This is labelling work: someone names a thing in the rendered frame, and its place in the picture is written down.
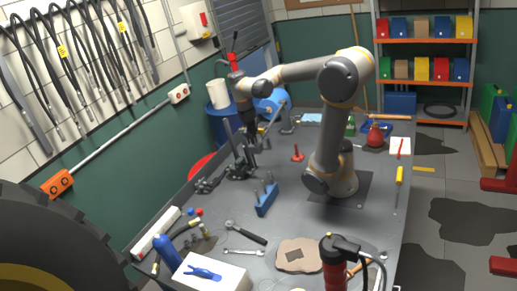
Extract dark mat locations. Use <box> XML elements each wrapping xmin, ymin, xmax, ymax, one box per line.
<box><xmin>360</xmin><ymin>141</ymin><xmax>390</xmax><ymax>155</ymax></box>

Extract green jerrycan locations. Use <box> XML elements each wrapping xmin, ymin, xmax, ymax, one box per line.
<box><xmin>478</xmin><ymin>82</ymin><xmax>511</xmax><ymax>127</ymax></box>
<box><xmin>503</xmin><ymin>112</ymin><xmax>517</xmax><ymax>167</ymax></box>

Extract grey shelf unit orange shelves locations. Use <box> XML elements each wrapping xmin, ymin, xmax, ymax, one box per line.
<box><xmin>369</xmin><ymin>0</ymin><xmax>481</xmax><ymax>131</ymax></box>

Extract blue jerrycan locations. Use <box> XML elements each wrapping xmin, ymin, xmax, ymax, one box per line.
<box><xmin>488</xmin><ymin>95</ymin><xmax>517</xmax><ymax>146</ymax></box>

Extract orange socket box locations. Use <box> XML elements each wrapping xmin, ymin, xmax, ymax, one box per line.
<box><xmin>39</xmin><ymin>167</ymin><xmax>76</xmax><ymax>200</ymax></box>

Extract silver spanner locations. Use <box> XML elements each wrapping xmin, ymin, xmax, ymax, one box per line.
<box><xmin>221</xmin><ymin>247</ymin><xmax>266</xmax><ymax>257</ymax></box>

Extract grey roller shutter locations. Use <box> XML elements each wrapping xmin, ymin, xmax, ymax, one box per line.
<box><xmin>209</xmin><ymin>0</ymin><xmax>271</xmax><ymax>62</ymax></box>

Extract blue pin holder block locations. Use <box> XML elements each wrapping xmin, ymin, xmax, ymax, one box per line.
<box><xmin>254</xmin><ymin>180</ymin><xmax>280</xmax><ymax>218</ymax></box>

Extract wooden handle hammer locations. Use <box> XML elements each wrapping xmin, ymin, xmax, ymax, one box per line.
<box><xmin>364</xmin><ymin>112</ymin><xmax>414</xmax><ymax>121</ymax></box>

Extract grey rod stand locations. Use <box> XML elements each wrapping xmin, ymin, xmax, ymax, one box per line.
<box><xmin>277</xmin><ymin>99</ymin><xmax>296</xmax><ymax>135</ymax></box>

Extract grey control rod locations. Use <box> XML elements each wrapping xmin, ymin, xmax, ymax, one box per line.
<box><xmin>256</xmin><ymin>99</ymin><xmax>288</xmax><ymax>142</ymax></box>

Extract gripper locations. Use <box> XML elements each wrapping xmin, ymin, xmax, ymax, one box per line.
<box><xmin>236</xmin><ymin>99</ymin><xmax>260</xmax><ymax>147</ymax></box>

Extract red round stool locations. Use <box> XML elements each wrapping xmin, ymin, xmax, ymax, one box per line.
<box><xmin>187</xmin><ymin>150</ymin><xmax>220</xmax><ymax>182</ymax></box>

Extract blue crate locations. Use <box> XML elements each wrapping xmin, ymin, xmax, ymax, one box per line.
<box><xmin>383</xmin><ymin>90</ymin><xmax>418</xmax><ymax>116</ymax></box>

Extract cork notice board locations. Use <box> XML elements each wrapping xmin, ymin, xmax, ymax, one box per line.
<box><xmin>283</xmin><ymin>0</ymin><xmax>365</xmax><ymax>11</ymax></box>

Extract dark lever base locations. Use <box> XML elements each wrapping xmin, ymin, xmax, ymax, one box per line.
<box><xmin>225</xmin><ymin>154</ymin><xmax>259</xmax><ymax>182</ymax></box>

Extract grey flat bar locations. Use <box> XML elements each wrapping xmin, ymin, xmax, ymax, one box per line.
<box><xmin>0</xmin><ymin>51</ymin><xmax>55</xmax><ymax>157</ymax></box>

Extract blue tray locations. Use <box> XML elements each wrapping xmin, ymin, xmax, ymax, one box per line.
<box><xmin>359</xmin><ymin>118</ymin><xmax>394</xmax><ymax>139</ymax></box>

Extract wooden planks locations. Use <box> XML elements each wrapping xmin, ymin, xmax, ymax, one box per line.
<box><xmin>468</xmin><ymin>109</ymin><xmax>510</xmax><ymax>179</ymax></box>

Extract wooden broom handle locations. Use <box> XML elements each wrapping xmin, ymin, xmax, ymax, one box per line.
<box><xmin>348</xmin><ymin>2</ymin><xmax>371</xmax><ymax>114</ymax></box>

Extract white switch box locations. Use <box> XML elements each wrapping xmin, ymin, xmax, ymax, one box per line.
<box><xmin>178</xmin><ymin>0</ymin><xmax>214</xmax><ymax>43</ymax></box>

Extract yellow handle screwdriver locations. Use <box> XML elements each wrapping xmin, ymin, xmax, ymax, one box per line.
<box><xmin>393</xmin><ymin>165</ymin><xmax>405</xmax><ymax>210</ymax></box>

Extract red post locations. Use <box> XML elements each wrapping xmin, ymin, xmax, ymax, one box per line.
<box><xmin>291</xmin><ymin>142</ymin><xmax>306</xmax><ymax>163</ymax></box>

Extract blue board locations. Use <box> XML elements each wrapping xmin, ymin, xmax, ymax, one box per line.
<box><xmin>237</xmin><ymin>45</ymin><xmax>280</xmax><ymax>78</ymax></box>

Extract black tractor tyre yellow rim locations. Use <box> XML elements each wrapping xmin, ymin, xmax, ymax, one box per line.
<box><xmin>0</xmin><ymin>178</ymin><xmax>139</xmax><ymax>291</ymax></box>

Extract green storage box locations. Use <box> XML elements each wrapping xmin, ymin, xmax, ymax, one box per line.
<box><xmin>378</xmin><ymin>56</ymin><xmax>393</xmax><ymax>81</ymax></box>

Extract red oil can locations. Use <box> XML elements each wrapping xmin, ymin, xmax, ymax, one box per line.
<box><xmin>366</xmin><ymin>120</ymin><xmax>386</xmax><ymax>149</ymax></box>

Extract red drum pump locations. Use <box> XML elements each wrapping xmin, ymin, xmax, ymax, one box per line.
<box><xmin>212</xmin><ymin>29</ymin><xmax>241</xmax><ymax>80</ymax></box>

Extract black grease gun hose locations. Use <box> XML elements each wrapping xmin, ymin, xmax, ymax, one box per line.
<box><xmin>358</xmin><ymin>250</ymin><xmax>389</xmax><ymax>291</ymax></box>

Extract yellow storage box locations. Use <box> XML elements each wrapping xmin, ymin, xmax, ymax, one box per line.
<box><xmin>455</xmin><ymin>15</ymin><xmax>474</xmax><ymax>40</ymax></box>
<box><xmin>413</xmin><ymin>56</ymin><xmax>431</xmax><ymax>82</ymax></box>

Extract grey conduit pipe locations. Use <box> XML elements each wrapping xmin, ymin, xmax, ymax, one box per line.
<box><xmin>67</xmin><ymin>95</ymin><xmax>173</xmax><ymax>176</ymax></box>

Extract ratchet wrench black handle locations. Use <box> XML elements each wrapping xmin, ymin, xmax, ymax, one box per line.
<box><xmin>224</xmin><ymin>218</ymin><xmax>269</xmax><ymax>247</ymax></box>

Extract grey lever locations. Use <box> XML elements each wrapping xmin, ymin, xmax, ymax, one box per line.
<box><xmin>221</xmin><ymin>117</ymin><xmax>243</xmax><ymax>162</ymax></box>

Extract tan storage box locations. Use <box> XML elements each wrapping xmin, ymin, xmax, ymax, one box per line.
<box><xmin>393</xmin><ymin>59</ymin><xmax>410</xmax><ymax>80</ymax></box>
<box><xmin>413</xmin><ymin>15</ymin><xmax>431</xmax><ymax>40</ymax></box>

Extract red block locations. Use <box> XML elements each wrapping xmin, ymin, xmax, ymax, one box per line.
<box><xmin>488</xmin><ymin>255</ymin><xmax>517</xmax><ymax>279</ymax></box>

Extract wooden tool handle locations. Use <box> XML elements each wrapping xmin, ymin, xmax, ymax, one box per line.
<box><xmin>346</xmin><ymin>258</ymin><xmax>373</xmax><ymax>280</ymax></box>

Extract dark grey linkage chain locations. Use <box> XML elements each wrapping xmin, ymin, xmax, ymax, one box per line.
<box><xmin>194</xmin><ymin>168</ymin><xmax>229</xmax><ymax>196</ymax></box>

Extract red grease gun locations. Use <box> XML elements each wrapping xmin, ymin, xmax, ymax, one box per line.
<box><xmin>317</xmin><ymin>231</ymin><xmax>363</xmax><ymax>291</ymax></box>

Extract dark grey base sheet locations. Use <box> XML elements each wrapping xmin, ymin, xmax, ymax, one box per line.
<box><xmin>306</xmin><ymin>168</ymin><xmax>375</xmax><ymax>210</ymax></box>

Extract black hose brass fittings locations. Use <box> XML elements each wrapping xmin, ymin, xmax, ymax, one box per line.
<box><xmin>150</xmin><ymin>217</ymin><xmax>202</xmax><ymax>278</ymax></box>

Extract white power strip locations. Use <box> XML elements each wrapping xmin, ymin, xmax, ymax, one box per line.
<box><xmin>129</xmin><ymin>205</ymin><xmax>183</xmax><ymax>262</ymax></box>

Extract red storage box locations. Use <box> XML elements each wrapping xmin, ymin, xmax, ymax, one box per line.
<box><xmin>432</xmin><ymin>57</ymin><xmax>451</xmax><ymax>82</ymax></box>
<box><xmin>376</xmin><ymin>17</ymin><xmax>390</xmax><ymax>40</ymax></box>

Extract black rubber ring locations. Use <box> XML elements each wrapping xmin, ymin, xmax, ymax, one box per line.
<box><xmin>422</xmin><ymin>100</ymin><xmax>459</xmax><ymax>120</ymax></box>

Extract white bucket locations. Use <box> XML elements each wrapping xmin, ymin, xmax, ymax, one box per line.
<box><xmin>204</xmin><ymin>77</ymin><xmax>233</xmax><ymax>112</ymax></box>

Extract blue spray can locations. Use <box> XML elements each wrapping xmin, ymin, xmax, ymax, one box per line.
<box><xmin>151</xmin><ymin>233</ymin><xmax>184</xmax><ymax>275</ymax></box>

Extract blue storage box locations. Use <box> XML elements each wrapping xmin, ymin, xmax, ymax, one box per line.
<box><xmin>434</xmin><ymin>15</ymin><xmax>452</xmax><ymax>40</ymax></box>
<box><xmin>452</xmin><ymin>57</ymin><xmax>471</xmax><ymax>84</ymax></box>
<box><xmin>389</xmin><ymin>16</ymin><xmax>409</xmax><ymax>40</ymax></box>

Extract white box blue glove print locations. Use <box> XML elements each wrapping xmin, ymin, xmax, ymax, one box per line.
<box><xmin>170</xmin><ymin>251</ymin><xmax>254</xmax><ymax>291</ymax></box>

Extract grey vertical conduit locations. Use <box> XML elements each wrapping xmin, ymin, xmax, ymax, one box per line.
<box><xmin>160</xmin><ymin>0</ymin><xmax>193</xmax><ymax>88</ymax></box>

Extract red stand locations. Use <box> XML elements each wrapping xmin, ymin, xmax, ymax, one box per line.
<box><xmin>479</xmin><ymin>148</ymin><xmax>517</xmax><ymax>196</ymax></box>

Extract blue drum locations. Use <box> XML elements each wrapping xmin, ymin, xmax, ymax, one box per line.
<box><xmin>204</xmin><ymin>99</ymin><xmax>244</xmax><ymax>149</ymax></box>

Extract black hydraulic hose yellow tag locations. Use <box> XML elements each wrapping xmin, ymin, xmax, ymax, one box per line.
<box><xmin>86</xmin><ymin>0</ymin><xmax>138</xmax><ymax>107</ymax></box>
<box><xmin>47</xmin><ymin>2</ymin><xmax>107</xmax><ymax>124</ymax></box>

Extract white notepad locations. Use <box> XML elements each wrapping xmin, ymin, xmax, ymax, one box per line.
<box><xmin>388</xmin><ymin>136</ymin><xmax>412</xmax><ymax>158</ymax></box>

